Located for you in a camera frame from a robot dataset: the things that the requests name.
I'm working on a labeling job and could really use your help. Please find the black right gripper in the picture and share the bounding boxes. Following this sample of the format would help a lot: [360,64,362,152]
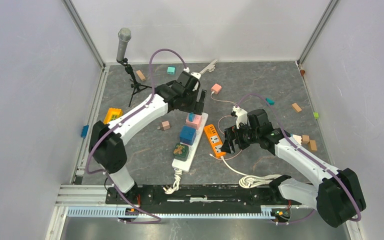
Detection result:
[220,120,260,154]

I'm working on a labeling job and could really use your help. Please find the light blue adapter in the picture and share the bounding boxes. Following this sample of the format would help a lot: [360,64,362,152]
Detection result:
[188,113,195,122]

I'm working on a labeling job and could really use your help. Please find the orange power strip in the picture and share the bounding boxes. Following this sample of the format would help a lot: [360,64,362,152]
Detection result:
[203,124,226,159]

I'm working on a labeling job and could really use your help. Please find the pink cube socket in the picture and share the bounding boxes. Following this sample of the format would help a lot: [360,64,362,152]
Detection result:
[185,114,202,130]

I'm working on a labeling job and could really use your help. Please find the small pink charger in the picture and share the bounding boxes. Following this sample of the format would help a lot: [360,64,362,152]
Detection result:
[210,83,222,95]

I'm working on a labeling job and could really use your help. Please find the blue cube socket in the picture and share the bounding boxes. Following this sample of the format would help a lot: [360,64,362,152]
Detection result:
[179,125,197,146]

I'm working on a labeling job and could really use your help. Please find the dark green socket cube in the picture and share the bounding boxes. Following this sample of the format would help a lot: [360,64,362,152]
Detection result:
[172,142,189,162]

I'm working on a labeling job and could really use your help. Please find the white multicolour power strip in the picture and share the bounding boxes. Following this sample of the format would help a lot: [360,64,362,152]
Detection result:
[171,112,209,172]

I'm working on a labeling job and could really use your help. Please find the small mauve cube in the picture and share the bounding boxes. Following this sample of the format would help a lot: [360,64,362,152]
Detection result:
[157,120,171,131]

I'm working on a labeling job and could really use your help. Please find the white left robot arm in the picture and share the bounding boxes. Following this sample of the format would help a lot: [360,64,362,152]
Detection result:
[86,68,207,204]

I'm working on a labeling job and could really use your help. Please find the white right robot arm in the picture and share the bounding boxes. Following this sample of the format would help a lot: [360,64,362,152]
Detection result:
[221,106,367,228]

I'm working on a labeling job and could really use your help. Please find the teal cube block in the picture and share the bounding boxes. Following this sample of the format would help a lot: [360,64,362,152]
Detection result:
[166,66,176,75]

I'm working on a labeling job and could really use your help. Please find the black tripod mic stand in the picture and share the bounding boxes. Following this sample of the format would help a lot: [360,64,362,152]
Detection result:
[117,58,152,108]

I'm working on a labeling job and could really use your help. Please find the teal triangle block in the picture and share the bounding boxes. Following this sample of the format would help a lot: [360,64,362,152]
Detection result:
[265,97,275,106]

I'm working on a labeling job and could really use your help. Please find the tan wooden block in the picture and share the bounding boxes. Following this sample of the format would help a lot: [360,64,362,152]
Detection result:
[136,70,147,81]

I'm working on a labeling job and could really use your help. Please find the tan block right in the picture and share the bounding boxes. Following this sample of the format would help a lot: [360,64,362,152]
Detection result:
[291,102,302,113]

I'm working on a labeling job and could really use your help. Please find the wooden blocks pair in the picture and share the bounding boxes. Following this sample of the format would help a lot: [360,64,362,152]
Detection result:
[301,135,318,152]

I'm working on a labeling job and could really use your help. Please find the yellow toy crate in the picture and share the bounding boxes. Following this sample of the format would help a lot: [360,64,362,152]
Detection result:
[103,107,123,124]

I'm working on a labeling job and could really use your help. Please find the grey microphone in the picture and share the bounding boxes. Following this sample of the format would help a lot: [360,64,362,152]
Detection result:
[116,27,132,62]

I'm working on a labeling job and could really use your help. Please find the white plastic bracket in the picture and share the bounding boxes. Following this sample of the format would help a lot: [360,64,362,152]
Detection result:
[199,59,218,75]

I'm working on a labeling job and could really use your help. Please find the coiled white cable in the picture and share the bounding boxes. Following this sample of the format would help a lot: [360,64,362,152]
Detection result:
[221,156,283,190]

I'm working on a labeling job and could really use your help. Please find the white strip plug cable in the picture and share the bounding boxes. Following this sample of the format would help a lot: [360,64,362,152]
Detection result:
[163,168,183,195]

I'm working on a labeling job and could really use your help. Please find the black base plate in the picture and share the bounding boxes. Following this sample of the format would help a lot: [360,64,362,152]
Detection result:
[124,184,300,214]

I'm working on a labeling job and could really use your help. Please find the blue clip on rail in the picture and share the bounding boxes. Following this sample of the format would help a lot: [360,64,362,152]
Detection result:
[80,125,89,139]

